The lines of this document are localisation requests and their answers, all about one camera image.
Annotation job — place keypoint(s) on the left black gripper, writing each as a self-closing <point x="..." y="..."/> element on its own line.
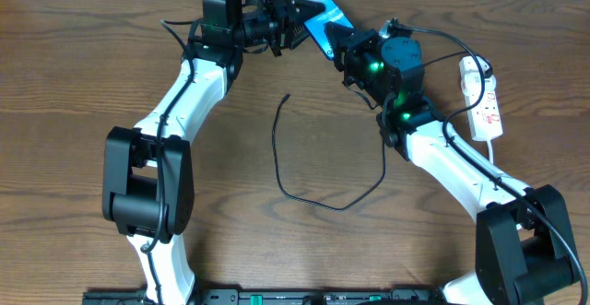
<point x="277" y="26"/>

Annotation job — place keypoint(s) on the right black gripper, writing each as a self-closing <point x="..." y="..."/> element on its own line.
<point x="349" y="52"/>

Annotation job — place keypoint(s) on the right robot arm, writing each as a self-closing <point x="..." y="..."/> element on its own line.
<point x="524" y="244"/>

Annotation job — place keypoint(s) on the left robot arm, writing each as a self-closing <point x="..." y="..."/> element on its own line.
<point x="148" y="187"/>

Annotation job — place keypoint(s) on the white power strip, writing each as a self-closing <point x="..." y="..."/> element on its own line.
<point x="484" y="119"/>

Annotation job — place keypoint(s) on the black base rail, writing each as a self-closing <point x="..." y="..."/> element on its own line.
<point x="232" y="296"/>

